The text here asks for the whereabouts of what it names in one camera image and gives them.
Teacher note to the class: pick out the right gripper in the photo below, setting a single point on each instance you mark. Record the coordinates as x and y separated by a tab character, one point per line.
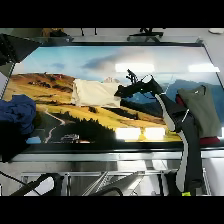
130	90

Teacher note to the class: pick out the cream T-shirt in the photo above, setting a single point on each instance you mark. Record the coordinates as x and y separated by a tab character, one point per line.
95	93

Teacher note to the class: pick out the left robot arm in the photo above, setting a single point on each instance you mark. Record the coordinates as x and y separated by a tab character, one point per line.
50	181

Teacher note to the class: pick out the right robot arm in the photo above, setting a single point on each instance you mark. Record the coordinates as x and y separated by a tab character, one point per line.
188	156

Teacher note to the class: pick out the black office chair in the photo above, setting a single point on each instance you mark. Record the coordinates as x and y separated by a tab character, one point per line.
146	33

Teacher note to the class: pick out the olive green T-shirt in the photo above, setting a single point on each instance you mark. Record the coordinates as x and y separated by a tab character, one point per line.
201	108

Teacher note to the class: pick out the blue garment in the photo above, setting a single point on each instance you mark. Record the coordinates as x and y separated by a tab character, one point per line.
18	111

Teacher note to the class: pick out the black garment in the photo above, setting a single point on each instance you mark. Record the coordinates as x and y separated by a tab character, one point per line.
11	143

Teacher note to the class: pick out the silver frame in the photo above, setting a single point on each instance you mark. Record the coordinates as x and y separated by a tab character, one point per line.
100	156

